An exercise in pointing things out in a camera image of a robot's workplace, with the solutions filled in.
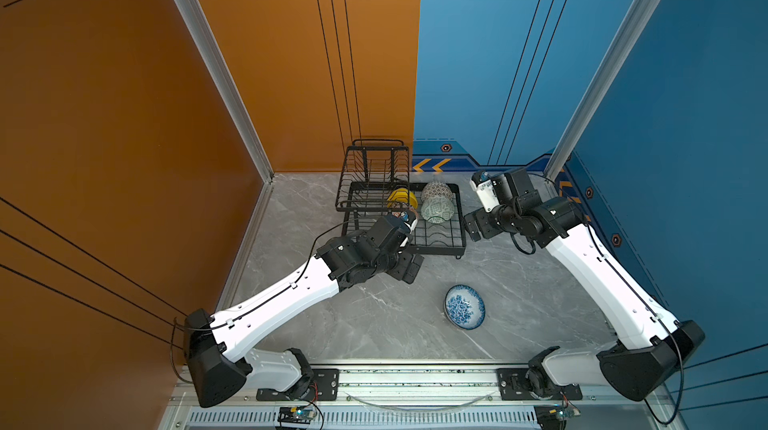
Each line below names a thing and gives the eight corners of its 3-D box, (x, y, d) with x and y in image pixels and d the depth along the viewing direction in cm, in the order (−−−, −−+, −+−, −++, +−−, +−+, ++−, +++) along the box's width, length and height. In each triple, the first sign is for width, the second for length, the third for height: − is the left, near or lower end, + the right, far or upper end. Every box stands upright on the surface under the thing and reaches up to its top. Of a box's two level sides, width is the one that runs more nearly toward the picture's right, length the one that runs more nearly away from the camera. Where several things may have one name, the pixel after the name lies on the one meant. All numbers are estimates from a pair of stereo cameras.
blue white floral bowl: (447, 333, 83) (450, 325, 78) (442, 294, 90) (445, 284, 85) (482, 333, 83) (488, 325, 77) (475, 294, 90) (480, 284, 85)
